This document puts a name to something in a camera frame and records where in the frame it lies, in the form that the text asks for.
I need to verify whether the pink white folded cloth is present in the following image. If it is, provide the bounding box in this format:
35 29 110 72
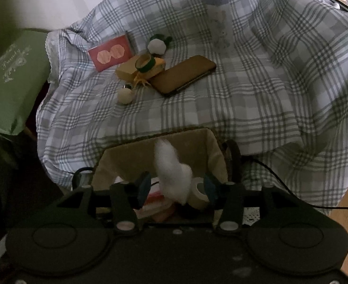
135 190 173 220

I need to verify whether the white fluffy plush toy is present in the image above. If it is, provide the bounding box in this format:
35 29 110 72
154 139 193 205

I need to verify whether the cream ball green handle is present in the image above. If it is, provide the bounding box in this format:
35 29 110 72
117 84 135 105

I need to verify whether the grey white plaid cloth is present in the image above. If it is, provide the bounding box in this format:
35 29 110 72
36 0 348 206

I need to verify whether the white lace trim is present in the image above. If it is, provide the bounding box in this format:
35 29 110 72
45 30 60 84

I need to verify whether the white green plush radish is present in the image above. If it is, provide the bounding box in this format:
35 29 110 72
147 34 173 56

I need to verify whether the brown leather notebook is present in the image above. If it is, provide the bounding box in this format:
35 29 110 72
150 55 217 98

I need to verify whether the black cable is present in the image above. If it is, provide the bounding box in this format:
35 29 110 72
244 159 348 212

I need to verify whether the green embroidered cushion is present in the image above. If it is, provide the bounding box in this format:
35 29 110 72
0 30 50 135

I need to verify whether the red box with pattern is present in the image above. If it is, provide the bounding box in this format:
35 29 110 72
88 33 134 72

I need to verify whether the yellow cardboard box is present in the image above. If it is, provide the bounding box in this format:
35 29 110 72
115 55 166 83

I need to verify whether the white tape roll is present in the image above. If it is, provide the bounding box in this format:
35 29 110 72
187 177 209 209

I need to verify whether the clear bottle grey cap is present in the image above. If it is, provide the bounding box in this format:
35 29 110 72
203 0 234 53

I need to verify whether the woven basket beige liner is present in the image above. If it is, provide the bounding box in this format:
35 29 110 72
71 126 246 222

